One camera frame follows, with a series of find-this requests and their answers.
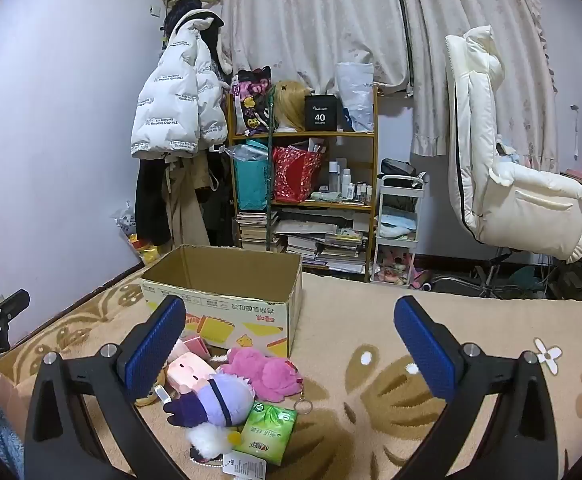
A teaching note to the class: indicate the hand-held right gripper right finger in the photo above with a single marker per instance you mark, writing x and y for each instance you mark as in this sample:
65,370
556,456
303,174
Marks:
426,350

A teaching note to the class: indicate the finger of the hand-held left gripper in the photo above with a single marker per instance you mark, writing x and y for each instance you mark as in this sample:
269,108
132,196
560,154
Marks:
13,305

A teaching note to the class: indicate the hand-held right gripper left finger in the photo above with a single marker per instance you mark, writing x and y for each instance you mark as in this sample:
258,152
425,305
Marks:
153,350

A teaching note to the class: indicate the pink block plush toy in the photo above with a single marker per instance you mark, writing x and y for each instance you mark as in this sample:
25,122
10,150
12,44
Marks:
188,372

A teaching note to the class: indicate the purple plush doll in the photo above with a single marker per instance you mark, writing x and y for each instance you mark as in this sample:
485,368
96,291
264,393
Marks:
221,402

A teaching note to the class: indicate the white fluffy toy yellow pompoms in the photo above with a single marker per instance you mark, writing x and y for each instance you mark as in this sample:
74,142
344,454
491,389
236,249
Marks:
206,440

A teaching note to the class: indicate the printed cardboard box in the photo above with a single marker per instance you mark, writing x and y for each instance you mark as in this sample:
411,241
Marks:
251,310

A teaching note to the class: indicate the green tissue pack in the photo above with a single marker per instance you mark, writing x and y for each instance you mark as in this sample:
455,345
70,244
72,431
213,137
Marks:
266,430

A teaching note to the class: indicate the pink toys in cart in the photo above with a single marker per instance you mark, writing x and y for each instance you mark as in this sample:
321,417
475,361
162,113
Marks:
393,270

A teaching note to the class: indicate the plastic bag of toys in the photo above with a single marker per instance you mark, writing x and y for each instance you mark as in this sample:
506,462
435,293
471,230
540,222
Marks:
141,250

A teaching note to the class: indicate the blue fuzzy cloth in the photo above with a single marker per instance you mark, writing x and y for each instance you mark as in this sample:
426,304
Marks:
3,442

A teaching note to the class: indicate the light blue pillow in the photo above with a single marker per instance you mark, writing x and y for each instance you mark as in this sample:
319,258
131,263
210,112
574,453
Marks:
396,227

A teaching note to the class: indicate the beige coat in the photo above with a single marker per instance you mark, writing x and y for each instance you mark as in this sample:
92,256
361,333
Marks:
186,210

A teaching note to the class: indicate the white paper tag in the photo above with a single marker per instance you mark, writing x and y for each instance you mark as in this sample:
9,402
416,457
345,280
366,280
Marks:
243,467

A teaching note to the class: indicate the pile of magazines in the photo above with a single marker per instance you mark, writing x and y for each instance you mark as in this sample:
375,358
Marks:
321,245

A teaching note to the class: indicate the black coat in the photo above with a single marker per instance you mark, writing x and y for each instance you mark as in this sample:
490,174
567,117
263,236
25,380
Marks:
148,200

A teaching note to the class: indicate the stack of books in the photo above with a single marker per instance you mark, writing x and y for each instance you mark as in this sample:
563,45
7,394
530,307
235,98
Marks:
253,232

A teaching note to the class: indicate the white trolley cart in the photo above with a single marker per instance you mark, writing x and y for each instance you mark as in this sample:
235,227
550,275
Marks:
401,195

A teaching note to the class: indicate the cream office chair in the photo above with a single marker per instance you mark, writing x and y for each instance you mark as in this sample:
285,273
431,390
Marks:
521,195

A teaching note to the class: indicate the group of cosmetic bottles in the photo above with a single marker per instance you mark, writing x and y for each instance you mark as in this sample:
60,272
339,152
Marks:
348,182

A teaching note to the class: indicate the teal bag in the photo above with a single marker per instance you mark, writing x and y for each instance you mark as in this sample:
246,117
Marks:
251,180

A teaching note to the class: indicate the thin green pole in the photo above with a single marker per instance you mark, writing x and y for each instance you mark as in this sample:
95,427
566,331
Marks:
270,170

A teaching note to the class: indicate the red patterned bag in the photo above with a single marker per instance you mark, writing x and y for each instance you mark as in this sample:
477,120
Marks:
296,175

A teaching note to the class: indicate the wooden shelf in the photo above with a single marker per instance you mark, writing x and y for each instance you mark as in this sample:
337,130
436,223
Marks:
301,135

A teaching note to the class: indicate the white puffer jacket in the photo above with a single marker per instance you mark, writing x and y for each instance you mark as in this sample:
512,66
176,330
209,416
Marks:
171,100

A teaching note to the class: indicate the black box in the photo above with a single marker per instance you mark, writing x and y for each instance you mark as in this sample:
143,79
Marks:
321,112

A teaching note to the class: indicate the white plastic bag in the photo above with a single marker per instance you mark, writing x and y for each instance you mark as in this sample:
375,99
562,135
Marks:
356,95

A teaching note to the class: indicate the black pink printed bag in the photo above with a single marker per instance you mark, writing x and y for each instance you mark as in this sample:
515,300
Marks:
253,100

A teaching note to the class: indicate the blond wig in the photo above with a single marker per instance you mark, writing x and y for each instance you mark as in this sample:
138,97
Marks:
291,107

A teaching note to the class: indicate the floral beige curtain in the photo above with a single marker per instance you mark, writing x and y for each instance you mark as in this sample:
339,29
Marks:
311,20
471,5

